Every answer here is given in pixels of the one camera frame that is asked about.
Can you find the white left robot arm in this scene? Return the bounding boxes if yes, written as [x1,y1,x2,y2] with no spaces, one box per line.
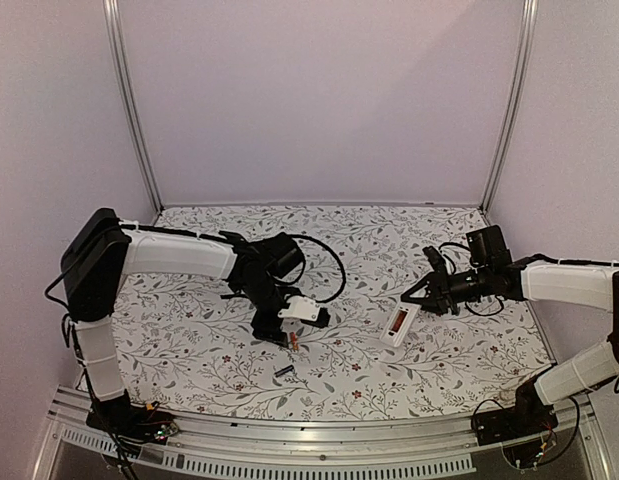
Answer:
[44,208,319,434]

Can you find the left aluminium frame post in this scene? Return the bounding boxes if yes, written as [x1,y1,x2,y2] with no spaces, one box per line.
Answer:
[103,0,164,213]

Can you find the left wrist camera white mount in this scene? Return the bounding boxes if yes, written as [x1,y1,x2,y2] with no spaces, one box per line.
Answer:
[278,295,330,328]

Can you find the orange AAA battery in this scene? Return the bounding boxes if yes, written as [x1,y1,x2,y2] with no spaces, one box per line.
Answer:
[390,310,407,333]

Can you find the aluminium table edge rail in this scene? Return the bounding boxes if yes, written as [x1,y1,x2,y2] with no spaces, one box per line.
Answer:
[32,387,614,479]

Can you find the white battery cover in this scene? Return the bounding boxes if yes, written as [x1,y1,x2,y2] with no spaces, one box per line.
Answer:
[283,326,300,352]

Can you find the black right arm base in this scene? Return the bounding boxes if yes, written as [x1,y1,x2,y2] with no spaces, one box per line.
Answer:
[470,378,558,446]

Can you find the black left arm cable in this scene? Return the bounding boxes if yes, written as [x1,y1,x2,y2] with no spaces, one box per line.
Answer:
[293,234,348,304]

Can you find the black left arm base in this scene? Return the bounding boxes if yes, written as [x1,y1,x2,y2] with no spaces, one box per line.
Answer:
[86,392,179,444]

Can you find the right aluminium frame post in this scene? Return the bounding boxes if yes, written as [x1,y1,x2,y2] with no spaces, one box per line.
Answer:
[480,0,538,216]

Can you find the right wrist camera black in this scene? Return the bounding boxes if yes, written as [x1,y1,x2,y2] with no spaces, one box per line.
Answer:
[423,246,449,274]

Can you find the aluminium frame post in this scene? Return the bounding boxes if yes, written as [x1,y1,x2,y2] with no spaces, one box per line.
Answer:
[480,0,538,216]
[103,0,164,213]

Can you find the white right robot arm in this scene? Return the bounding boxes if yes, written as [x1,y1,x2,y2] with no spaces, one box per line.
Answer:
[400,225,619,436]

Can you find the floral patterned table mat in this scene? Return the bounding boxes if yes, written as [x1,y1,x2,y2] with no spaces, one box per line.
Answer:
[111,205,552,421]

